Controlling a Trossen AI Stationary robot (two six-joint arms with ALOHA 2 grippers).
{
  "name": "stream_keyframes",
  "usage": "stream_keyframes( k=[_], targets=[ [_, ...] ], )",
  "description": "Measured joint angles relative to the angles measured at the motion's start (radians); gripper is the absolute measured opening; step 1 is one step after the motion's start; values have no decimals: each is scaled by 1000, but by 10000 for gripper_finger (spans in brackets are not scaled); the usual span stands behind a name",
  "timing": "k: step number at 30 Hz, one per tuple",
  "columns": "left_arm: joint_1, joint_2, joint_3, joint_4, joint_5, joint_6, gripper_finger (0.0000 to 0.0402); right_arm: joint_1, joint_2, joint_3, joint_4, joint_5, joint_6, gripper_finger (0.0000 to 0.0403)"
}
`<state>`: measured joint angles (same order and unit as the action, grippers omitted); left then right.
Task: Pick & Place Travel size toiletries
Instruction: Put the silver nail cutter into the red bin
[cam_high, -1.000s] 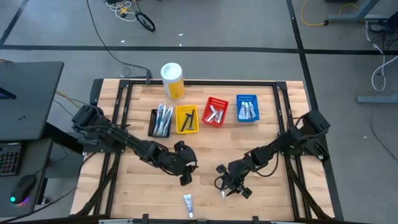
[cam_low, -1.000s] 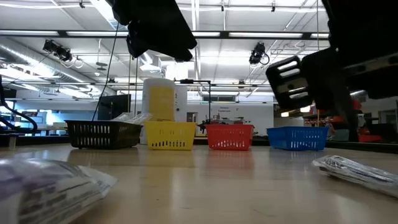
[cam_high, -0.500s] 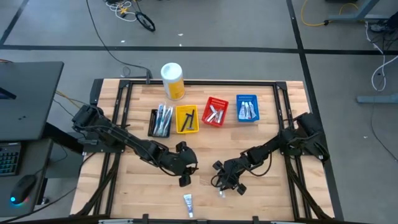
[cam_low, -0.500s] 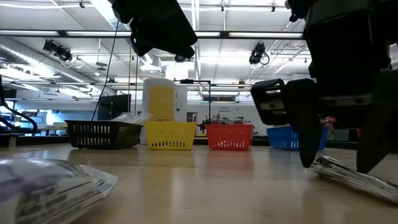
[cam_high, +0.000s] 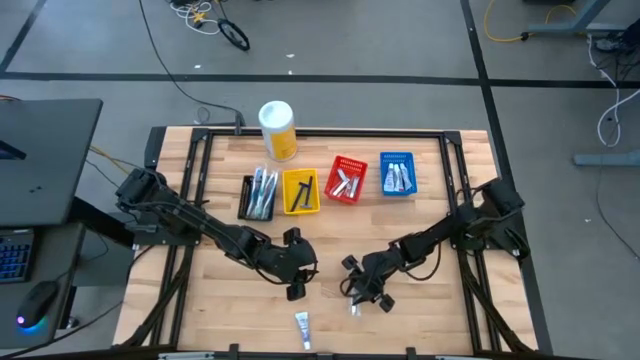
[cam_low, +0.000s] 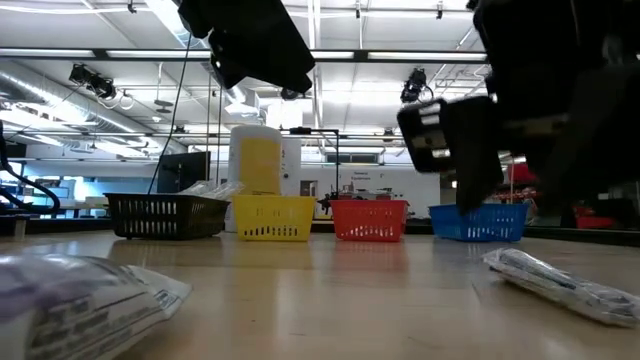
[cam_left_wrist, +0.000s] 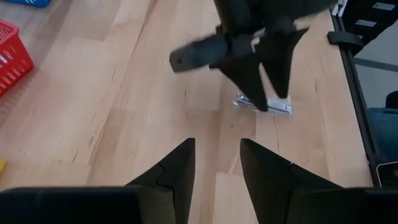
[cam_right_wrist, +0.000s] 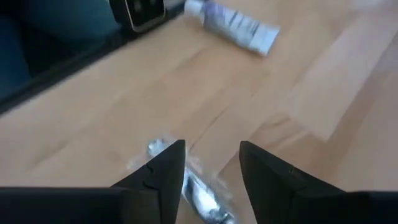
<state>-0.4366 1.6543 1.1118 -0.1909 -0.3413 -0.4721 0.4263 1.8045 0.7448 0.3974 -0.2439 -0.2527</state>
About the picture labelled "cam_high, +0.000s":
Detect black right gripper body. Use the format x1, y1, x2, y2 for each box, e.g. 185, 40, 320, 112
347, 252, 399, 304

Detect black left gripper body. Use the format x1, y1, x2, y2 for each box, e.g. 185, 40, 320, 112
257, 238, 319, 285

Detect white printed plastic bag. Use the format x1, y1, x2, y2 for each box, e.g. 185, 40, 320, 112
294, 310, 313, 351

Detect blue razor with clear cap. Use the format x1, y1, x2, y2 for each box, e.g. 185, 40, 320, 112
289, 180, 309, 213
299, 174, 315, 211

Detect toothbrush green bristles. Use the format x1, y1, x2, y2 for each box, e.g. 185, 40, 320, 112
262, 169, 276, 220

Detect toothbrush blue white bristles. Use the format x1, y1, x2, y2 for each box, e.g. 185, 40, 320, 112
255, 169, 271, 220

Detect clear black toothbrush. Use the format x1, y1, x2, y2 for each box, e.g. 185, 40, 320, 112
267, 170, 280, 219

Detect yellow plastic basket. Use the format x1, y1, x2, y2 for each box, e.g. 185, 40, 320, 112
281, 168, 322, 216

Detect black plastic basket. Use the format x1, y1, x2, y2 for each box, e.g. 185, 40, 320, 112
237, 174, 276, 222

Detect red plastic basket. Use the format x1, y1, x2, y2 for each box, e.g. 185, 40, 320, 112
323, 154, 369, 205

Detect white yellow wipes canister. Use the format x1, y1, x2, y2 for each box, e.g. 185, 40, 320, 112
257, 100, 299, 163

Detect blue plastic basket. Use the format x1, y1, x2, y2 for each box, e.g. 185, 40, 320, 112
379, 151, 419, 197

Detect grey side desk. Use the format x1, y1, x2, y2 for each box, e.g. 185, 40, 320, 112
0, 222, 136, 351

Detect dark grey desk top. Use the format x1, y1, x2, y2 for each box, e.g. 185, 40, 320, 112
0, 98, 104, 227

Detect black computer mouse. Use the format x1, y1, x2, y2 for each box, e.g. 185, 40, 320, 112
16, 280, 60, 330

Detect blue grey desk base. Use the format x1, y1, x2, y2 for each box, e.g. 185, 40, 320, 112
527, 0, 640, 36
573, 152, 640, 167

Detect black backlit keyboard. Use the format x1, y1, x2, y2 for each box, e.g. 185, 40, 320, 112
0, 228, 35, 285

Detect black table frame rails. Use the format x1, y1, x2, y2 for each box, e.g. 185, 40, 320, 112
112, 125, 541, 359

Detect thin yellow wire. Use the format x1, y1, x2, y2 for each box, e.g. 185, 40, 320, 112
88, 144, 132, 174

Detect black ring object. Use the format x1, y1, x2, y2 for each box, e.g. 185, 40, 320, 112
218, 18, 251, 52

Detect thin black floor cable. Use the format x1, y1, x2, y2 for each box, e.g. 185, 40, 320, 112
594, 164, 640, 261

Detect white floor cable bundle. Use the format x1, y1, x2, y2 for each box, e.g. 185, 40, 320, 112
171, 0, 221, 36

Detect yellow floor cable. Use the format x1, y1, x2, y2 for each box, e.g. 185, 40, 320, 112
483, 0, 591, 44

